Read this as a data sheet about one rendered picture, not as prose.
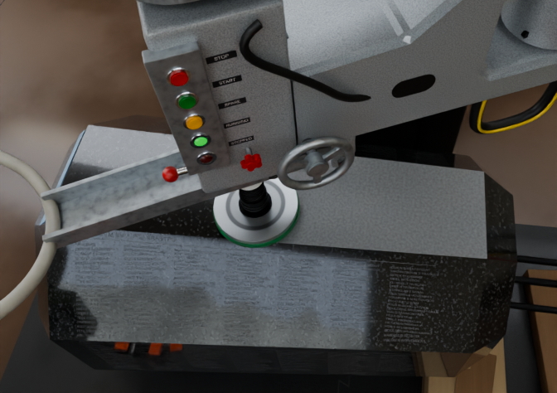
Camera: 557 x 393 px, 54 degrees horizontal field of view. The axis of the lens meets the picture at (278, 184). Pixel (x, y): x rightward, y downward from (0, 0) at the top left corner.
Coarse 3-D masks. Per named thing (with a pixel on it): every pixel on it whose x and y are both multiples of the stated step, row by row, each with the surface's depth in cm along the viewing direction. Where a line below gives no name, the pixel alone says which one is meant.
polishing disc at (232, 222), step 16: (272, 192) 139; (288, 192) 138; (224, 208) 137; (272, 208) 136; (288, 208) 136; (224, 224) 135; (240, 224) 135; (256, 224) 134; (272, 224) 134; (288, 224) 133; (240, 240) 132; (256, 240) 132
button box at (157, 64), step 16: (176, 48) 76; (192, 48) 76; (144, 64) 75; (160, 64) 76; (176, 64) 77; (192, 64) 78; (160, 80) 79; (192, 80) 80; (208, 80) 81; (160, 96) 81; (176, 96) 82; (208, 96) 84; (176, 112) 85; (192, 112) 86; (208, 112) 87; (176, 128) 88; (208, 128) 90; (224, 144) 94; (192, 160) 96; (224, 160) 98
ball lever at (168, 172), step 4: (164, 168) 106; (168, 168) 105; (172, 168) 106; (176, 168) 106; (180, 168) 106; (184, 168) 106; (164, 172) 105; (168, 172) 105; (172, 172) 105; (176, 172) 106; (180, 172) 106; (184, 172) 106; (164, 176) 105; (168, 176) 105; (172, 176) 105; (176, 176) 106; (168, 180) 106; (172, 180) 106; (176, 180) 107
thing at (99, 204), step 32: (160, 160) 121; (64, 192) 121; (96, 192) 124; (128, 192) 123; (160, 192) 121; (192, 192) 115; (224, 192) 118; (64, 224) 121; (96, 224) 115; (128, 224) 119
